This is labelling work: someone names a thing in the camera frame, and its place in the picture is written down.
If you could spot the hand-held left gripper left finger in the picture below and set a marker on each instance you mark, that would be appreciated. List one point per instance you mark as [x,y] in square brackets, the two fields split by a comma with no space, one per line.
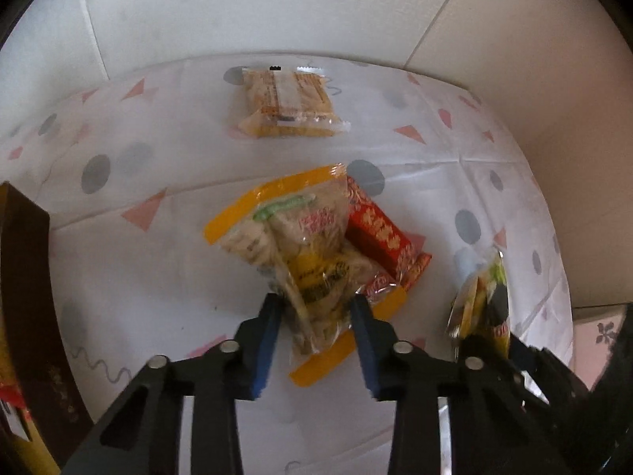
[264,351]

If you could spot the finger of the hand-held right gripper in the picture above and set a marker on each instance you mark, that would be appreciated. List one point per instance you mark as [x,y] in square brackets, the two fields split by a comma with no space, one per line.
[539,371]

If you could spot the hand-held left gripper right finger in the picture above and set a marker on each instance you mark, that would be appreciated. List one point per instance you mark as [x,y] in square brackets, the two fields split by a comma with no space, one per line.
[366,351]

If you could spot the yellow and black snack packet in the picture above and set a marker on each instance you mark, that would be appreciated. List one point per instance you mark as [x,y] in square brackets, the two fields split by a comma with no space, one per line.
[482,297]

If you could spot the yellow-edged clear snack packet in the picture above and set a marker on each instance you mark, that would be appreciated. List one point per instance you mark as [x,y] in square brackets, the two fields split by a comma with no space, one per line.
[301,242]

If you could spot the gold tin box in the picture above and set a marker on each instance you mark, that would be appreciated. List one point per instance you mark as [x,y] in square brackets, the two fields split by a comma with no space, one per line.
[34,307]

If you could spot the red-edged clear wrapper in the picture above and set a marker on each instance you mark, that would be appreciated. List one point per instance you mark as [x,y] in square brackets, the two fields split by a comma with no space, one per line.
[383,294]

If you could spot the clear cracker packet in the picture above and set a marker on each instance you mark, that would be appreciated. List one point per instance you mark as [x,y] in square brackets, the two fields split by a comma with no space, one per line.
[287,104]

